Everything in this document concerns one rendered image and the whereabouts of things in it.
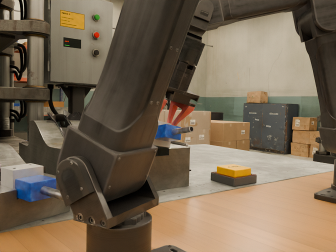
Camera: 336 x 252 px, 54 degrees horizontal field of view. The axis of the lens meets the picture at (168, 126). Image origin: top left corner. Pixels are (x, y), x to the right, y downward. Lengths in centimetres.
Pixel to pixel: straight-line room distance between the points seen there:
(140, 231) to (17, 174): 27
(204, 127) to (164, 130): 419
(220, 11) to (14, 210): 51
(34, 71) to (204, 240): 103
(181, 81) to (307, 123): 680
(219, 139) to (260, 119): 276
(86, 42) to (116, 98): 129
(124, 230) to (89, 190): 5
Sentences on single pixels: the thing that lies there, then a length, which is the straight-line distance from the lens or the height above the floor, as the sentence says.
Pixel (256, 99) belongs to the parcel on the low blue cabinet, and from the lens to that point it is 804.
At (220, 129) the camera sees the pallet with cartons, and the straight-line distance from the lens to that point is 530.
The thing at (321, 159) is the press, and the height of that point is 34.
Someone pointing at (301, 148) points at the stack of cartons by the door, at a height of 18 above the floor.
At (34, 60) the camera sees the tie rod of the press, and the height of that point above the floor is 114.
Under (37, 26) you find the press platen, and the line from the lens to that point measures 136.
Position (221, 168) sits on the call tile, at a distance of 81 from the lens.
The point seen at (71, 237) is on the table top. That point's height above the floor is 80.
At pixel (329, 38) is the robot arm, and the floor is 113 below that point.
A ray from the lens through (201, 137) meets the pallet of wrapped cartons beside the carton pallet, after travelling 482.
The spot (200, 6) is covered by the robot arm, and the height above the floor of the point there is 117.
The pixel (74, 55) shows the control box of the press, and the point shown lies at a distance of 154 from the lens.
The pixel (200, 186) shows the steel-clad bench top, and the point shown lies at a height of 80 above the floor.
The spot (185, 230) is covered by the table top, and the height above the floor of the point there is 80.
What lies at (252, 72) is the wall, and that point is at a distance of 884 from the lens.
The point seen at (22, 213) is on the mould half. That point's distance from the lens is 54.
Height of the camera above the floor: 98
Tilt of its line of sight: 3 degrees down
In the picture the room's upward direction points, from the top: 2 degrees clockwise
